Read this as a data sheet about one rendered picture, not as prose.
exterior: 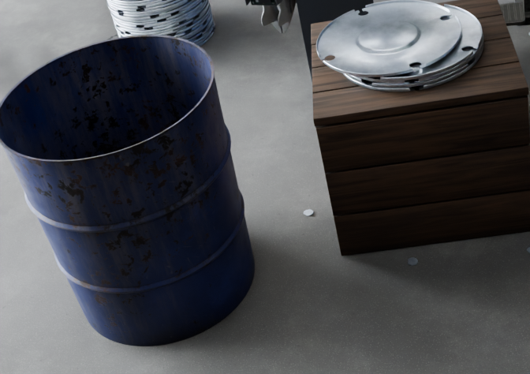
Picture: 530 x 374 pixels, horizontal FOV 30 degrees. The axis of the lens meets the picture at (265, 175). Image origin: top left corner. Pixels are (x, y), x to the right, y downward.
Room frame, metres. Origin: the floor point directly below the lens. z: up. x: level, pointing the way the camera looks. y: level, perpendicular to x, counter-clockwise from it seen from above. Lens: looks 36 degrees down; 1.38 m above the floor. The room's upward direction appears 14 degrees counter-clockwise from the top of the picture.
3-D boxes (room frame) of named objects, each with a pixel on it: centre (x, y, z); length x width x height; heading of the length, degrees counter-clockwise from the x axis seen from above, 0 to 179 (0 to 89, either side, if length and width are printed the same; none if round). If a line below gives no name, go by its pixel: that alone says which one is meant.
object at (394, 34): (1.73, -0.30, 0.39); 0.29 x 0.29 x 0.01
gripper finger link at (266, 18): (1.85, -0.09, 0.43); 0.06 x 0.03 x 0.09; 149
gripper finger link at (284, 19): (1.83, -0.11, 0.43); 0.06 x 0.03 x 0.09; 149
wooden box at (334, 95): (1.71, -0.34, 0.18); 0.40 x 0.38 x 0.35; 80
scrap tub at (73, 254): (1.62, 0.25, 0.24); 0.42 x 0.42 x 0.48
